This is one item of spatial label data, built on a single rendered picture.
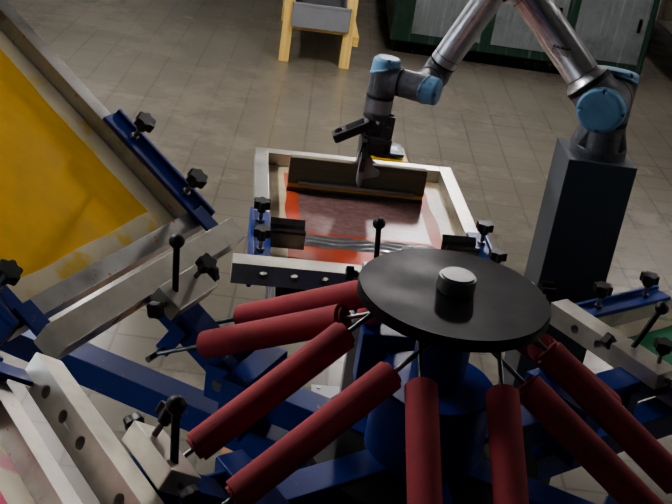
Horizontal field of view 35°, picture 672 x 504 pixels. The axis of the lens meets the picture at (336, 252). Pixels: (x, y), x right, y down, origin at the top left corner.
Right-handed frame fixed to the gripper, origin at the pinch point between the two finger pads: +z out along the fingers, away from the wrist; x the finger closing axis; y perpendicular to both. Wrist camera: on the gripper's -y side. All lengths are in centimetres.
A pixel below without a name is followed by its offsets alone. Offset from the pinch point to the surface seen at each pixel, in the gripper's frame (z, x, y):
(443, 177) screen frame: 0.3, 11.5, 26.9
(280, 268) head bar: -3, -66, -23
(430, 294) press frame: -32, -126, -5
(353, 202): 4.8, -5.1, -0.4
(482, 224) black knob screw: -6.7, -36.3, 27.5
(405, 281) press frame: -32, -123, -8
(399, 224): 4.5, -16.9, 11.1
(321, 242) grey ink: 4.4, -34.5, -11.0
